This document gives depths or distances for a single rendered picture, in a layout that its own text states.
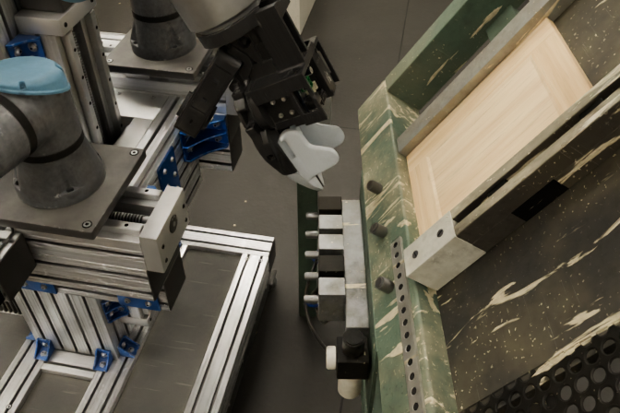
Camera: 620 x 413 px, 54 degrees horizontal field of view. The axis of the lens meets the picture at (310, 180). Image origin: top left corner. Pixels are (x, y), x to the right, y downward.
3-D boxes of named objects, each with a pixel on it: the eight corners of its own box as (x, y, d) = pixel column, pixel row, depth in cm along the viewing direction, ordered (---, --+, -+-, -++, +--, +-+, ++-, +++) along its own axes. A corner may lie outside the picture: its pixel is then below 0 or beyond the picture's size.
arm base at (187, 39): (121, 57, 140) (112, 17, 133) (146, 27, 151) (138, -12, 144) (184, 64, 138) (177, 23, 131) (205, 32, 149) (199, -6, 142)
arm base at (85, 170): (-1, 202, 103) (-22, 157, 97) (44, 148, 115) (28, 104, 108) (81, 214, 101) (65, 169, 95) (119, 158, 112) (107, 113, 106)
